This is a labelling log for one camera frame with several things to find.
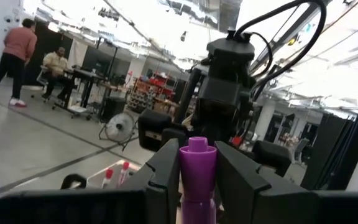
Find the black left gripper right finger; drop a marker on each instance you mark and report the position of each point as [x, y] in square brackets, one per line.
[244, 193]

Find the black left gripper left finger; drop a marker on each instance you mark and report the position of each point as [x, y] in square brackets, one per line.
[160, 186]

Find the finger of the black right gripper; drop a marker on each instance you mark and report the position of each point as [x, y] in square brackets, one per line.
[273, 157]
[154, 127]

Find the red Expo dry-erase marker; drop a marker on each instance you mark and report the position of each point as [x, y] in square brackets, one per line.
[123, 174]
[107, 179]

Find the purple Sharpie highlighter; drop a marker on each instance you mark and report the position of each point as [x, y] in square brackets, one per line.
[197, 171]

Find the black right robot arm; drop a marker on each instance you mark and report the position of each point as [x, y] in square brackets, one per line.
[228, 53]

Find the round floor fan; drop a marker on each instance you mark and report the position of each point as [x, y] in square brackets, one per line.
[119, 128]

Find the shelf with red bins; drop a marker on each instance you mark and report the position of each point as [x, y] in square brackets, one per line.
[154, 90]

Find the light grey plastic bin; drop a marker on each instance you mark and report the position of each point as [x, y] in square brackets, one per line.
[96, 182]

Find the black office desk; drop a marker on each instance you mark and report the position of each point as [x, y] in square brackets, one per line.
[85, 76]

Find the person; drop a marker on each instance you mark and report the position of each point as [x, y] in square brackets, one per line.
[17, 56]
[56, 65]

